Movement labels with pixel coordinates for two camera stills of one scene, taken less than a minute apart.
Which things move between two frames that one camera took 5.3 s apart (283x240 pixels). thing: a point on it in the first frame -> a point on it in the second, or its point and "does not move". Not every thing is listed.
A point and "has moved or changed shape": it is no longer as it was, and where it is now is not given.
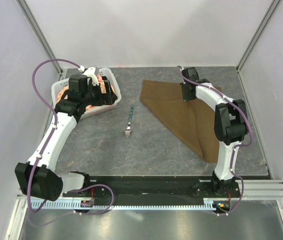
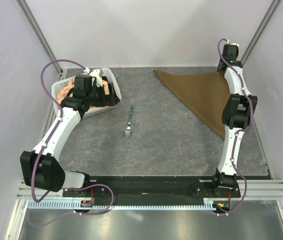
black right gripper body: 186,96 -> 218,70
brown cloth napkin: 193,121 has moved or changed shape
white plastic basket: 58,85 does not move
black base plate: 118,188 does not move
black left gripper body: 94,96 does not move
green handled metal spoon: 128,132 does not move
